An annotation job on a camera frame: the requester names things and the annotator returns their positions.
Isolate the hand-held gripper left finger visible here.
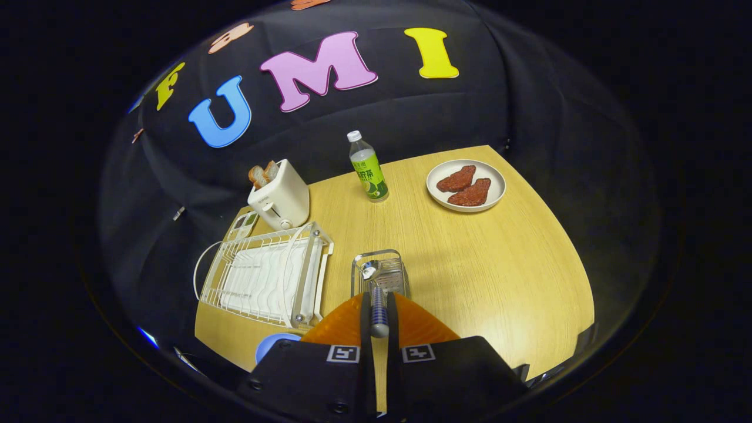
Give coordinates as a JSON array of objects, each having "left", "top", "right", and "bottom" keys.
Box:
[{"left": 235, "top": 292, "right": 377, "bottom": 423}]

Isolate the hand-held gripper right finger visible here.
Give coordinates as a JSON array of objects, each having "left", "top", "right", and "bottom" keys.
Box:
[{"left": 386, "top": 292, "right": 529, "bottom": 423}]

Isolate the spoon with blue checked handle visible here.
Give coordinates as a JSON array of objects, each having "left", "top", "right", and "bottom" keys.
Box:
[{"left": 360, "top": 260, "right": 390, "bottom": 339}]

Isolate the metal wire basket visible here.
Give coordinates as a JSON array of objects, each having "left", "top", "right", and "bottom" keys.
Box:
[{"left": 351, "top": 249, "right": 411, "bottom": 299}]

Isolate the blue plate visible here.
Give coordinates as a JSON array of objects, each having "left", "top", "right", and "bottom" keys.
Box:
[{"left": 255, "top": 333, "right": 302, "bottom": 365}]

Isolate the white wire dish rack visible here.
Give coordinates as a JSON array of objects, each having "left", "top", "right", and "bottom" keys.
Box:
[{"left": 193, "top": 221, "right": 334, "bottom": 329}]

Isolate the cream plate with meat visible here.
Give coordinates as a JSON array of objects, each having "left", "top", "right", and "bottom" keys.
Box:
[{"left": 426, "top": 159, "right": 506, "bottom": 213}]

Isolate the four-compartment seasoning tray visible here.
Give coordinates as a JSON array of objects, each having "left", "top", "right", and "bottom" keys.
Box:
[{"left": 225, "top": 210, "right": 260, "bottom": 241}]

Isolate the white toaster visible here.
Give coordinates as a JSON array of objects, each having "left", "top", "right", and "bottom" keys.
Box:
[{"left": 247, "top": 159, "right": 310, "bottom": 230}]

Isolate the green label drink bottle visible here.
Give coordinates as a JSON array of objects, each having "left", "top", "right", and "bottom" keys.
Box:
[{"left": 347, "top": 130, "right": 390, "bottom": 203}]

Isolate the red meat piece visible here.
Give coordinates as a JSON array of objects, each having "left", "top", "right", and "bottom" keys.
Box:
[
  {"left": 436, "top": 165, "right": 477, "bottom": 193},
  {"left": 447, "top": 178, "right": 492, "bottom": 207}
]

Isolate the black backdrop cloth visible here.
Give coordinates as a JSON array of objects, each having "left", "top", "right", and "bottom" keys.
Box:
[{"left": 97, "top": 0, "right": 664, "bottom": 377}]

